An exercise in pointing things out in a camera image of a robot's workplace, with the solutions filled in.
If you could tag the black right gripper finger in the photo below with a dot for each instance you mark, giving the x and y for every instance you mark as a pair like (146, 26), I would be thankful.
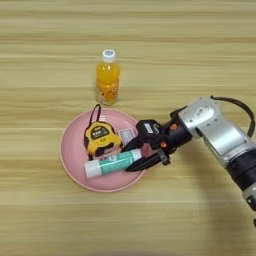
(146, 162)
(135, 144)

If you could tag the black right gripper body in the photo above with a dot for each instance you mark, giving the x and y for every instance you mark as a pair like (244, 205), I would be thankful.
(176, 135)

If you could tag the white green glue stick tube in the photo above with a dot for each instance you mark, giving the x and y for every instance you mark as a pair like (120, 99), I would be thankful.
(106, 164)

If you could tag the yellow black tape measure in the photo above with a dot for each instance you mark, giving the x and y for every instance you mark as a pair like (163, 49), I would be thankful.
(100, 136)

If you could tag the orange juice bottle white cap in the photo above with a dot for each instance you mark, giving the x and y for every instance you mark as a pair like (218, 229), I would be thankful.
(107, 76)

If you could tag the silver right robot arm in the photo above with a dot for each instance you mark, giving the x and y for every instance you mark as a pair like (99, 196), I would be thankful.
(223, 136)

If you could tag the pink round plate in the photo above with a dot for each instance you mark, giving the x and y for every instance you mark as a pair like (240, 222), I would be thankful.
(76, 156)

